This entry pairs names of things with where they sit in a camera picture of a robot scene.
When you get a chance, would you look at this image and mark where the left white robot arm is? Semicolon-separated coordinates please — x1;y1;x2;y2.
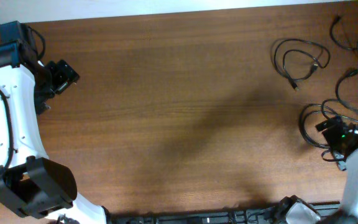
0;21;111;224

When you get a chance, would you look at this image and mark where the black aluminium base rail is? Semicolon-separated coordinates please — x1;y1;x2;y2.
108;195;340;224

